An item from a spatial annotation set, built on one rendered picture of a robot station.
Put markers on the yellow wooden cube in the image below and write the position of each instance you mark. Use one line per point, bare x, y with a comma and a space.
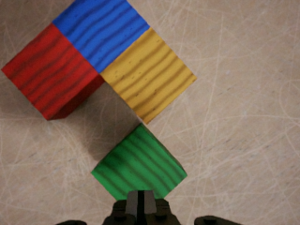
148, 76

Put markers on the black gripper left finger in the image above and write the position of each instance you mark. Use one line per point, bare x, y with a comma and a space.
124, 212

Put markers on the green wood-grain cube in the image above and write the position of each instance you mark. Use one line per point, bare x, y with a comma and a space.
139, 162

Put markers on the blue wooden cube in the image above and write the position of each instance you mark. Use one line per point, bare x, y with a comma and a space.
101, 29

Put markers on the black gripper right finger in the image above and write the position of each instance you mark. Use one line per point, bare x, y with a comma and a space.
158, 212

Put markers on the red cube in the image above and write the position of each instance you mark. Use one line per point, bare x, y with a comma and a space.
52, 74

